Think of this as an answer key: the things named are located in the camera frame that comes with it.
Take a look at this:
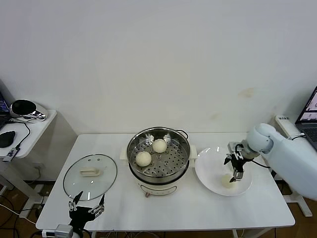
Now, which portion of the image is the white electric cooker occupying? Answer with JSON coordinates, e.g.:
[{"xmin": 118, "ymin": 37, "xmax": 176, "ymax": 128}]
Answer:
[{"xmin": 120, "ymin": 145, "xmax": 199, "ymax": 199}]

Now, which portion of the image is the dark laptop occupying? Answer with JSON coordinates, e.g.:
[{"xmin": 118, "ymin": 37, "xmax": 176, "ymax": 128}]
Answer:
[{"xmin": 0, "ymin": 78, "xmax": 12, "ymax": 130}]

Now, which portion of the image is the white work table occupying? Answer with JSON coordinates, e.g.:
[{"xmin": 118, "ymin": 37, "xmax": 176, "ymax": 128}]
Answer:
[{"xmin": 36, "ymin": 133, "xmax": 297, "ymax": 238}]

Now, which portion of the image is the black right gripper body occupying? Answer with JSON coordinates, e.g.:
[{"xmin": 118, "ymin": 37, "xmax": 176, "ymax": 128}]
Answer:
[{"xmin": 231, "ymin": 151, "xmax": 248, "ymax": 172}]

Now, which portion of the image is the grey usb hub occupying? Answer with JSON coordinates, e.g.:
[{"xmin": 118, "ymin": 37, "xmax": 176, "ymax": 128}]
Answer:
[{"xmin": 2, "ymin": 146, "xmax": 20, "ymax": 163}]

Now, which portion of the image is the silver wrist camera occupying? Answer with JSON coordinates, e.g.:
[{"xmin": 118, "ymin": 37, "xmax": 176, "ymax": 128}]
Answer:
[
  {"xmin": 227, "ymin": 141, "xmax": 245, "ymax": 159},
  {"xmin": 42, "ymin": 224, "xmax": 74, "ymax": 238}
]

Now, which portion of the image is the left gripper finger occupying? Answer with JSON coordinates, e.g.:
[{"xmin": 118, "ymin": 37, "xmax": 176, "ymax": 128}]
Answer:
[
  {"xmin": 68, "ymin": 191, "xmax": 83, "ymax": 212},
  {"xmin": 89, "ymin": 194, "xmax": 106, "ymax": 215}
]

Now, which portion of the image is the black desk cable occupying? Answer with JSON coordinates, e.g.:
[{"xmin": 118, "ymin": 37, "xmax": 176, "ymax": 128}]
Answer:
[{"xmin": 7, "ymin": 118, "xmax": 32, "ymax": 150}]

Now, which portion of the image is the white floor cable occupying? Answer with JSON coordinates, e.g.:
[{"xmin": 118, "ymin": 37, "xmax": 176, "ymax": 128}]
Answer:
[{"xmin": 0, "ymin": 203, "xmax": 39, "ymax": 225}]

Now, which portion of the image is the white steamed baozi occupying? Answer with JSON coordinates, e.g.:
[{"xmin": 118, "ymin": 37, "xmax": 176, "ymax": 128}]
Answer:
[
  {"xmin": 135, "ymin": 151, "xmax": 152, "ymax": 167},
  {"xmin": 221, "ymin": 174, "xmax": 236, "ymax": 189},
  {"xmin": 152, "ymin": 138, "xmax": 167, "ymax": 153}
]

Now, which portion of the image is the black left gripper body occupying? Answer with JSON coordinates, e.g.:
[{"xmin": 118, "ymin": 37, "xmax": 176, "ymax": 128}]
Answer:
[{"xmin": 69, "ymin": 207, "xmax": 102, "ymax": 230}]

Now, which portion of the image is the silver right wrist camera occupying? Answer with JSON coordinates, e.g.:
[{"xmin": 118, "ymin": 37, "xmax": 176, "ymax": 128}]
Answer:
[{"xmin": 227, "ymin": 141, "xmax": 245, "ymax": 159}]

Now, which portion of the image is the black floor cable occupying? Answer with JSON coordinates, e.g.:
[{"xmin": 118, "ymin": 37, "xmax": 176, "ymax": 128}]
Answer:
[{"xmin": 0, "ymin": 194, "xmax": 16, "ymax": 224}]

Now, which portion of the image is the black computer mouse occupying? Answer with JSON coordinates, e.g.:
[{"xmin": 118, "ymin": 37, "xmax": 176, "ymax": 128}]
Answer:
[{"xmin": 0, "ymin": 130, "xmax": 16, "ymax": 148}]

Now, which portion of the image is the glass pot lid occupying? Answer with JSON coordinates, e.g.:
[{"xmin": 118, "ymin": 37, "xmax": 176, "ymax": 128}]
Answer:
[{"xmin": 62, "ymin": 153, "xmax": 117, "ymax": 200}]

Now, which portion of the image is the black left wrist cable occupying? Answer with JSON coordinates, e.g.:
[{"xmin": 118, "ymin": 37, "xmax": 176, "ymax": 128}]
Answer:
[{"xmin": 74, "ymin": 227, "xmax": 90, "ymax": 238}]

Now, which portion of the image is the grey laptop with lit screen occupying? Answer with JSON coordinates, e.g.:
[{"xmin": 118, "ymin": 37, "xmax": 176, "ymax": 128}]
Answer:
[{"xmin": 295, "ymin": 85, "xmax": 317, "ymax": 152}]

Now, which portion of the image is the silver black headset device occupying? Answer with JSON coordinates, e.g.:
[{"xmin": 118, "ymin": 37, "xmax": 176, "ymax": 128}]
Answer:
[{"xmin": 9, "ymin": 99, "xmax": 48, "ymax": 121}]

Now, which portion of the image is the perforated steel steamer basket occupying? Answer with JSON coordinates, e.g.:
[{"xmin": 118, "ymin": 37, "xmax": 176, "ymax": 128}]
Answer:
[{"xmin": 127, "ymin": 126, "xmax": 191, "ymax": 183}]

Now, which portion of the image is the white round plate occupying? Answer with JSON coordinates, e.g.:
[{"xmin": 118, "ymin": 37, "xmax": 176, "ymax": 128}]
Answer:
[{"xmin": 194, "ymin": 146, "xmax": 254, "ymax": 197}]

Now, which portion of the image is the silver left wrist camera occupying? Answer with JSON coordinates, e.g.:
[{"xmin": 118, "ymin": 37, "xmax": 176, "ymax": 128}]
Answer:
[{"xmin": 42, "ymin": 224, "xmax": 74, "ymax": 238}]

